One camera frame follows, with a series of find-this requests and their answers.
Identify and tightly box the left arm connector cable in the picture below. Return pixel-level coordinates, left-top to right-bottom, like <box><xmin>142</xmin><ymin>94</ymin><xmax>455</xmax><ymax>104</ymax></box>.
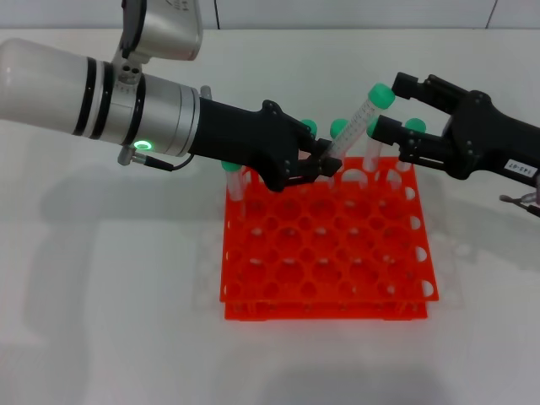
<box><xmin>116</xmin><ymin>146</ymin><xmax>196</xmax><ymax>173</ymax></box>

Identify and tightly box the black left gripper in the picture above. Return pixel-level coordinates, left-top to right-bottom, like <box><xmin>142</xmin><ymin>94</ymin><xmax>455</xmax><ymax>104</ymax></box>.
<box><xmin>187</xmin><ymin>99</ymin><xmax>343</xmax><ymax>193</ymax></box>

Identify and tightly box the right arm connector cable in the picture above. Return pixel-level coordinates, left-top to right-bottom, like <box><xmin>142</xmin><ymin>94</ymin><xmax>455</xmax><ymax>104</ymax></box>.
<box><xmin>499</xmin><ymin>192</ymin><xmax>540</xmax><ymax>219</ymax></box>

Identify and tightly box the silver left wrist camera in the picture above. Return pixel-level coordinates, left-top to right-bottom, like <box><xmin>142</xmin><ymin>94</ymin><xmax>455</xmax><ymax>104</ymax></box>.
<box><xmin>111</xmin><ymin>0</ymin><xmax>204</xmax><ymax>92</ymax></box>

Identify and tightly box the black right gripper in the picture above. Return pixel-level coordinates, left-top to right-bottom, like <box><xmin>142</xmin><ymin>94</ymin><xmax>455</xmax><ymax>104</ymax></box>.
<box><xmin>373</xmin><ymin>72</ymin><xmax>540</xmax><ymax>187</ymax></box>

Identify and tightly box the orange test tube rack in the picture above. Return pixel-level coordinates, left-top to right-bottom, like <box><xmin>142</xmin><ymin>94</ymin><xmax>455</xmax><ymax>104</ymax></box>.
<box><xmin>219</xmin><ymin>155</ymin><xmax>440</xmax><ymax>322</ymax></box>

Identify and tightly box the arm connector cable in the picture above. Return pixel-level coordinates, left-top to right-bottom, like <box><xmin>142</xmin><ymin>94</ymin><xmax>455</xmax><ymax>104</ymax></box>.
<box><xmin>499</xmin><ymin>192</ymin><xmax>540</xmax><ymax>219</ymax></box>
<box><xmin>116</xmin><ymin>146</ymin><xmax>196</xmax><ymax>173</ymax></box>

